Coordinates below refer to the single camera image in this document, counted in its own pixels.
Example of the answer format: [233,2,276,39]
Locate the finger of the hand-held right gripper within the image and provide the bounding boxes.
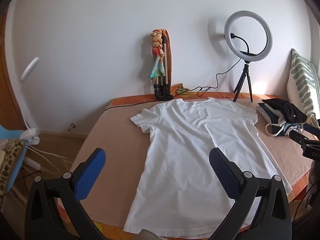
[289,129,311,147]
[303,123,320,135]

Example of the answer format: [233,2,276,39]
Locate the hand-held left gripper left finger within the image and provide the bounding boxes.
[24,148,107,240]

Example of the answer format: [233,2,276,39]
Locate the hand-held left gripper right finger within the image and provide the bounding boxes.
[207,147,292,240]

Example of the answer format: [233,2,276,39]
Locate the white t-shirt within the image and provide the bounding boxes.
[123,97,292,239]

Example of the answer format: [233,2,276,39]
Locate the stack of folded clothes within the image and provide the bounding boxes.
[255,102,304,137]

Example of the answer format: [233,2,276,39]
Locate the black garment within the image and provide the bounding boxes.
[262,98,308,123]

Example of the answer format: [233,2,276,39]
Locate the green patterned white pillow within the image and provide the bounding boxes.
[286,48,320,123]

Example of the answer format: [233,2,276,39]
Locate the blue chair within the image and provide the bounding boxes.
[0,125,27,193]

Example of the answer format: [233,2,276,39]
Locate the orange patterned bedsheet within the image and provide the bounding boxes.
[56,92,315,240]

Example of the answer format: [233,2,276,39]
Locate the leopard print cloth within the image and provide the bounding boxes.
[0,140,25,205]

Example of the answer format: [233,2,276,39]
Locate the black mini tripod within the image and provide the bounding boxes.
[232,60,253,103]

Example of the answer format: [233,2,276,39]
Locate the small colourful cloth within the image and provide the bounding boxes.
[171,83,190,95]

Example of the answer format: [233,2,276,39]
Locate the white clamp lamp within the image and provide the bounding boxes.
[19,57,40,146]

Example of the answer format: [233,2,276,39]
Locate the folded silver tripod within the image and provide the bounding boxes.
[153,35,173,99]

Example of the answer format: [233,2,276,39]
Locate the orange patterned board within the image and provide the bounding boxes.
[162,30,174,95]

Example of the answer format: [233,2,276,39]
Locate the colourful scarf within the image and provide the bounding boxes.
[148,29,167,82]

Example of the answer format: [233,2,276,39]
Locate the white cable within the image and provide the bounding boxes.
[26,146,69,160]
[26,147,64,177]

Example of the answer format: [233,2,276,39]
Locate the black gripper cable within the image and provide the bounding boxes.
[294,185,313,223]

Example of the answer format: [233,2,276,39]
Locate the black ring light cable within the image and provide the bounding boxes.
[101,58,242,112]

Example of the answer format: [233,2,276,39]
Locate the white ring light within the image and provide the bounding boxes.
[224,10,273,61]

